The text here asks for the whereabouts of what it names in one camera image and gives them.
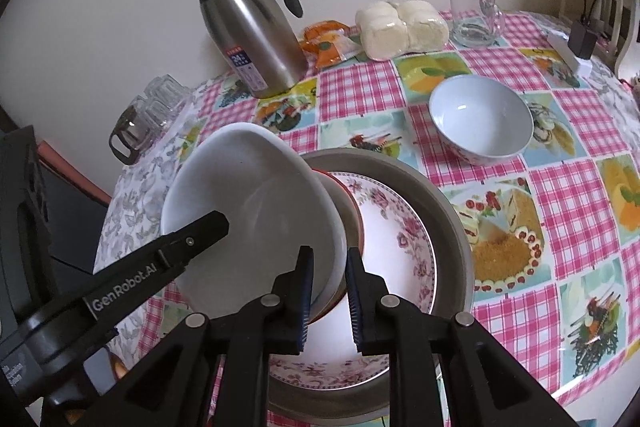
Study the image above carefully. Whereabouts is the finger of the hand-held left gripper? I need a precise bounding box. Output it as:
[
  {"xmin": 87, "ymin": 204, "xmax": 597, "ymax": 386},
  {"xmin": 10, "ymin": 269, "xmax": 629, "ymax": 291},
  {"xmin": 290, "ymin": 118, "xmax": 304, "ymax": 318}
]
[{"xmin": 87, "ymin": 210, "xmax": 231, "ymax": 324}]

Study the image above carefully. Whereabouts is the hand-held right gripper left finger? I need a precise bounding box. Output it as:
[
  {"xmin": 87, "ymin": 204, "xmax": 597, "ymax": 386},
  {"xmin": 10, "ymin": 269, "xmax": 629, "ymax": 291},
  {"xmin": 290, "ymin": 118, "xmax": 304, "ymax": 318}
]
[{"xmin": 95, "ymin": 246, "xmax": 316, "ymax": 427}]

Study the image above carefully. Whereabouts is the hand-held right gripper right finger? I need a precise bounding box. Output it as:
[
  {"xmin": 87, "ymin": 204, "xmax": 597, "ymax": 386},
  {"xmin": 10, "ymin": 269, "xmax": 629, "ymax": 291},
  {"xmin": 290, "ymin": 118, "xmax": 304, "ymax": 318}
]
[{"xmin": 345, "ymin": 247, "xmax": 571, "ymax": 427}]

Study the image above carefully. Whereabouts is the white square bowl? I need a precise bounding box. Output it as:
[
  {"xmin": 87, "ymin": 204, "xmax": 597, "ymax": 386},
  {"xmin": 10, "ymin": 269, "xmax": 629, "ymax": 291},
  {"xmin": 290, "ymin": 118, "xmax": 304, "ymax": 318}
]
[{"xmin": 160, "ymin": 122, "xmax": 348, "ymax": 325}]

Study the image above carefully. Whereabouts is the floral rim plate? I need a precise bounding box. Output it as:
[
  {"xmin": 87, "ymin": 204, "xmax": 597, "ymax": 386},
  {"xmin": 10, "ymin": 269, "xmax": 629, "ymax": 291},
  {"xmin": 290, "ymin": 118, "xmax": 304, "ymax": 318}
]
[{"xmin": 269, "ymin": 172, "xmax": 437, "ymax": 390}]

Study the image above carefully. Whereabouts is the strawberry print bowl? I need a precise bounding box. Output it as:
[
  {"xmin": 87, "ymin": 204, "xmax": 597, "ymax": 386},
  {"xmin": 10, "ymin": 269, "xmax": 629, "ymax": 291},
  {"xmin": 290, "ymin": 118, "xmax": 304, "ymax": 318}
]
[{"xmin": 312, "ymin": 169, "xmax": 365, "ymax": 315}]

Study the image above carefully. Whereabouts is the stainless steel plate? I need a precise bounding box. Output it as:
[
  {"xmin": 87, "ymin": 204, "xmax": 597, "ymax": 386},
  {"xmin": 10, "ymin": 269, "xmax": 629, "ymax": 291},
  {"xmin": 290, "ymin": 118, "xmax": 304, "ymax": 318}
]
[{"xmin": 267, "ymin": 148, "xmax": 475, "ymax": 423}]

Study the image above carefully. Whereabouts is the grey floral cloth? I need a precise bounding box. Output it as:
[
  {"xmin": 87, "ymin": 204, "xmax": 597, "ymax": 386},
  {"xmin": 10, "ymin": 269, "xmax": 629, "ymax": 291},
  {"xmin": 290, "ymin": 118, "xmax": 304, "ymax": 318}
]
[{"xmin": 92, "ymin": 77, "xmax": 211, "ymax": 378}]

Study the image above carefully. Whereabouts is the clear glass cup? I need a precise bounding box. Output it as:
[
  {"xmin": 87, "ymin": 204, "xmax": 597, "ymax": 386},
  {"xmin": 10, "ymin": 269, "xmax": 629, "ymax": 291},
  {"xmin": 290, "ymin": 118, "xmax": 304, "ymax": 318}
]
[
  {"xmin": 146, "ymin": 74, "xmax": 183, "ymax": 104},
  {"xmin": 165, "ymin": 83, "xmax": 193, "ymax": 120},
  {"xmin": 142, "ymin": 98, "xmax": 176, "ymax": 134}
]

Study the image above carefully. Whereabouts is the dark board with red edge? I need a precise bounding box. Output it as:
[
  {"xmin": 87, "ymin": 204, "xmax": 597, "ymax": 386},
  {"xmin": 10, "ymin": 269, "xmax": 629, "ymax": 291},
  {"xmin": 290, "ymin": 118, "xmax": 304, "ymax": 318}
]
[{"xmin": 37, "ymin": 139, "xmax": 113, "ymax": 275}]

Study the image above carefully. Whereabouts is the stainless steel thermos jug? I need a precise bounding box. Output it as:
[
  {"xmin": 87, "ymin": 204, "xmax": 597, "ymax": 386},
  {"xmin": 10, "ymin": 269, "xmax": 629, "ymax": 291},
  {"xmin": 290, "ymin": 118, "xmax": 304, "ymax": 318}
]
[{"xmin": 187, "ymin": 0, "xmax": 308, "ymax": 99}]

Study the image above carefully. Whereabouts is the orange snack packet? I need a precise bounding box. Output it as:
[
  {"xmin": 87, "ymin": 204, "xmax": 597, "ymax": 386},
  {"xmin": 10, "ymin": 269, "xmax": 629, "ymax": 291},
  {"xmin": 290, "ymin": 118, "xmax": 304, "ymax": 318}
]
[{"xmin": 300, "ymin": 19, "xmax": 363, "ymax": 68}]

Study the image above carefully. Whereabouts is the small cartoon print bowl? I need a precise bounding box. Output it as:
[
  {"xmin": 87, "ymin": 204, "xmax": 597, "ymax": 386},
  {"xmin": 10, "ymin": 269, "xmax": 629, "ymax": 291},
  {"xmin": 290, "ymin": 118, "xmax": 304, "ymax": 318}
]
[{"xmin": 429, "ymin": 75, "xmax": 535, "ymax": 166}]

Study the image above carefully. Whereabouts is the pink checkered tablecloth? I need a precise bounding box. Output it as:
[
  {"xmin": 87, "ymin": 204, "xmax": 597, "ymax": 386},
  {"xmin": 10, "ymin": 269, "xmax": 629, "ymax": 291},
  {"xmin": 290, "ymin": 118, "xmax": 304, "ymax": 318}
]
[{"xmin": 137, "ymin": 9, "xmax": 640, "ymax": 427}]

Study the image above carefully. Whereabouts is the bag of steamed buns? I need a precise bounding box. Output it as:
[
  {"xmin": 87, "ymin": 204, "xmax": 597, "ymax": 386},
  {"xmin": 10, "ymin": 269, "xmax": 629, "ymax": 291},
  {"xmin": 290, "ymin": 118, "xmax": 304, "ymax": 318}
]
[{"xmin": 355, "ymin": 0, "xmax": 450, "ymax": 61}]

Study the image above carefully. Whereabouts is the clear glass mug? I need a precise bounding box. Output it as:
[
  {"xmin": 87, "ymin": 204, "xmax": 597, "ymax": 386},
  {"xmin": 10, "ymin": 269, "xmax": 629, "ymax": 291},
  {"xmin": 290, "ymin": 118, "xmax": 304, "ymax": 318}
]
[{"xmin": 447, "ymin": 0, "xmax": 505, "ymax": 48}]

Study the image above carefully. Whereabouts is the white power strip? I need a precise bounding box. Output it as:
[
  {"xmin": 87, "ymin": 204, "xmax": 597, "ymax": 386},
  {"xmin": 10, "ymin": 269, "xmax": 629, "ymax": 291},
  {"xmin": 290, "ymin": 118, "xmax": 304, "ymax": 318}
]
[{"xmin": 547, "ymin": 31, "xmax": 593, "ymax": 76}]

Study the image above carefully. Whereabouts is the black charger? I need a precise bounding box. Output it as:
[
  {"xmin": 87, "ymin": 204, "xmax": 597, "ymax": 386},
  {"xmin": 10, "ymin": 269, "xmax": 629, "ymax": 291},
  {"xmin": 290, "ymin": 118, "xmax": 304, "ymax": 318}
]
[{"xmin": 568, "ymin": 19, "xmax": 597, "ymax": 58}]

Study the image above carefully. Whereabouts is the glass coffee pot black handle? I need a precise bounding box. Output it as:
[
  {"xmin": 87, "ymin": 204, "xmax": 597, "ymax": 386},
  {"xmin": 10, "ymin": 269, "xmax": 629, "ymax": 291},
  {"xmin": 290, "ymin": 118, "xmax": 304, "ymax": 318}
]
[{"xmin": 109, "ymin": 103, "xmax": 156, "ymax": 165}]

